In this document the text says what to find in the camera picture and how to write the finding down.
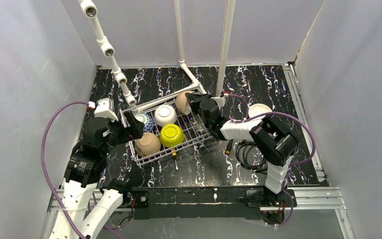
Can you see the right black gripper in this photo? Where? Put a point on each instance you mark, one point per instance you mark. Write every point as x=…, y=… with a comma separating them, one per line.
x=194, y=104

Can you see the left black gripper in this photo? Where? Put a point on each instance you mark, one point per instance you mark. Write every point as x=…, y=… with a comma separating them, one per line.
x=129, y=124

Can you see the cream white bowl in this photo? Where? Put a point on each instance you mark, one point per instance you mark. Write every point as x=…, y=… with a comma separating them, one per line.
x=182, y=104

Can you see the red patterned blue bowl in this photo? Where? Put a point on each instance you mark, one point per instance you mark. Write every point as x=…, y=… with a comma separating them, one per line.
x=147, y=120

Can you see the white bowl brown rim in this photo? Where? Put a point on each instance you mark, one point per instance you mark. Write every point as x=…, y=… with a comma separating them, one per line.
x=148, y=144

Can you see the grey white bowl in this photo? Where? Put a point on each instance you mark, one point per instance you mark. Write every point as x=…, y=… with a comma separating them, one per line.
x=164, y=115

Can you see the yellow green bowl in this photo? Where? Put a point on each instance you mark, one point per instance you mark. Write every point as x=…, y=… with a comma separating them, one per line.
x=171, y=135

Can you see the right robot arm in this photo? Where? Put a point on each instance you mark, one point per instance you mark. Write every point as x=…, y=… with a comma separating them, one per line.
x=276, y=142

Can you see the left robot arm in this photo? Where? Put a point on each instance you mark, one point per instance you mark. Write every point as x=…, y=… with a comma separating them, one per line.
x=87, y=162

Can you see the white vertical pole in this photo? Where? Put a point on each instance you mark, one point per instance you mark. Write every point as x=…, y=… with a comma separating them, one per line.
x=227, y=27

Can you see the white wire dish rack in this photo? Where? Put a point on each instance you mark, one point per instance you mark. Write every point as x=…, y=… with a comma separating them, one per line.
x=192, y=126

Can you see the yellow handled screwdriver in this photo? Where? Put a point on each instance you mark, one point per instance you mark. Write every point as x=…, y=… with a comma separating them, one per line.
x=174, y=157

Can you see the black orange handled screwdriver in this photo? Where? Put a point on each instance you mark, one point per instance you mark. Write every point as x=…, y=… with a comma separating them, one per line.
x=229, y=147

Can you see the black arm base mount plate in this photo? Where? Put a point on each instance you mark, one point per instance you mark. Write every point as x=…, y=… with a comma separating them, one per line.
x=250, y=202

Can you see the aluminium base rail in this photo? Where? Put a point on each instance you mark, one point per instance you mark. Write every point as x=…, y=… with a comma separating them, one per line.
x=322, y=198

